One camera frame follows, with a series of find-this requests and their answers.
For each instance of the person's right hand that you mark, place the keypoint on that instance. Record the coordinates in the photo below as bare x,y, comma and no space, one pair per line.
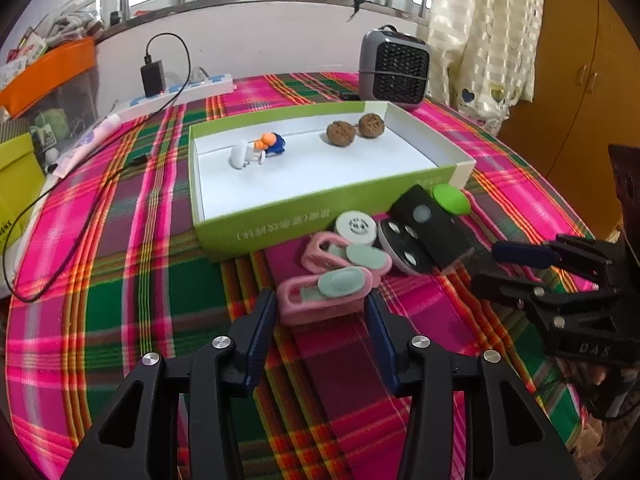
589,378

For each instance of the black charger adapter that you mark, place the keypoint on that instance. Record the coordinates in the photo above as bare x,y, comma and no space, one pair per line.
153,78

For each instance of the black round disc with dots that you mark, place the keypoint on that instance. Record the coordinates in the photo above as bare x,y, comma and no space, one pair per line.
403,247

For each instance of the black cylindrical flashlight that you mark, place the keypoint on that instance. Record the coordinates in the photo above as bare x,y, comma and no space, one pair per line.
438,233

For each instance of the cream heart-pattern curtain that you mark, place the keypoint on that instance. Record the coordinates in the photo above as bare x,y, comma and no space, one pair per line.
483,55

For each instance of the green white cardboard box tray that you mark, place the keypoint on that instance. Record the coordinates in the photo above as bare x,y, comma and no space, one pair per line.
305,183

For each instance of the grey portable heater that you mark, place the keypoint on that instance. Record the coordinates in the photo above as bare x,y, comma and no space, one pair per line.
393,67

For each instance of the brown walnut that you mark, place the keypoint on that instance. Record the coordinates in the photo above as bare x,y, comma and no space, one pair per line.
340,133
371,126

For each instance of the white power strip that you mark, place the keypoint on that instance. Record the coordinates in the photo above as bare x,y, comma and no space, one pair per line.
216,85

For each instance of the orange lidded storage bin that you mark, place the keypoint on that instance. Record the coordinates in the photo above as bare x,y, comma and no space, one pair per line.
57,90

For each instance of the white mushroom-shaped knob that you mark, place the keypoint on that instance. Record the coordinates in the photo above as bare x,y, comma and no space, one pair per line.
245,153

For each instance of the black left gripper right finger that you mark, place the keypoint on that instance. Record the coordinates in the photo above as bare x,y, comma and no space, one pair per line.
508,435

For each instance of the yellow-green shoe box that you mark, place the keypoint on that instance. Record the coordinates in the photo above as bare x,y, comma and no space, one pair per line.
21,180

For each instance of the pink clip with green pad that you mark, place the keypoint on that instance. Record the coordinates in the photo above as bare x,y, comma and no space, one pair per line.
315,298

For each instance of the green mushroom-shaped knob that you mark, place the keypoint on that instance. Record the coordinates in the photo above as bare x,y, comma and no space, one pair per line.
451,199

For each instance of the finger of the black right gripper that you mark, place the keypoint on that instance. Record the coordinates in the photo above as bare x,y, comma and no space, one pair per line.
508,291
596,261

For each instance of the wooden wardrobe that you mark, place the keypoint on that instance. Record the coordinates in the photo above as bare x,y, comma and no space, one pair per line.
586,99

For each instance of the pink white tube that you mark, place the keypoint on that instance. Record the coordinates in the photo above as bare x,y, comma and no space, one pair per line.
86,145

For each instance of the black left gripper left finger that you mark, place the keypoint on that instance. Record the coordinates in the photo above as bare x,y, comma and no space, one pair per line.
136,436

